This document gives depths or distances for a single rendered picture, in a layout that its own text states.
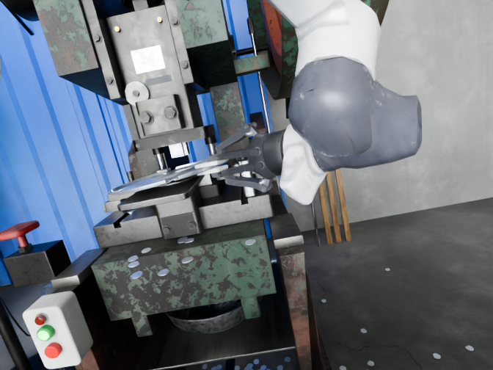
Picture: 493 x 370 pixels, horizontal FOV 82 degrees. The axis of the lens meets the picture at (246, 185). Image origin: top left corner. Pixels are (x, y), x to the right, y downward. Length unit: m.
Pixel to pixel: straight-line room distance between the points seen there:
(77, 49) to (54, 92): 1.52
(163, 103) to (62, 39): 0.25
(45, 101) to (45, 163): 0.41
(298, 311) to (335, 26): 0.51
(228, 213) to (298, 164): 0.33
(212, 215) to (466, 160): 2.07
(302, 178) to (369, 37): 0.19
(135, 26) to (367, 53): 0.56
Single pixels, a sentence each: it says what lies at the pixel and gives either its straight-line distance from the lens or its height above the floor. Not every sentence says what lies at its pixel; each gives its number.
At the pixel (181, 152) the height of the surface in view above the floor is 0.83.
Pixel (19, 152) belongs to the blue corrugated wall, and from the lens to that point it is 2.48.
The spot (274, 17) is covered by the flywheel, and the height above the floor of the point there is 1.19.
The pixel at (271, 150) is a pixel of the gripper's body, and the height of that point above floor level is 0.83.
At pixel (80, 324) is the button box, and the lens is 0.72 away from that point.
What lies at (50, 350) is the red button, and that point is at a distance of 0.72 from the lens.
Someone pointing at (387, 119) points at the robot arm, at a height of 0.86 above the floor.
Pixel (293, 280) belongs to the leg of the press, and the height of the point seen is 0.56.
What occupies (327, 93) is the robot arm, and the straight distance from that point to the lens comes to 0.31.
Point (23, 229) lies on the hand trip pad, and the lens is 0.76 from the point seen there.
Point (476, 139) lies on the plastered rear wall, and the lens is 2.51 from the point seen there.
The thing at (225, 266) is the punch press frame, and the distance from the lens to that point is 0.65.
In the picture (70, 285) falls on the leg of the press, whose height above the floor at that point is 0.62.
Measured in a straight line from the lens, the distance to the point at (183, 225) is 0.69.
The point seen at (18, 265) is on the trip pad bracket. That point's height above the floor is 0.68.
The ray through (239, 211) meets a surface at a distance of 0.69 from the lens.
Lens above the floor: 0.89
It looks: 13 degrees down
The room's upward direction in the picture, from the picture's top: 11 degrees counter-clockwise
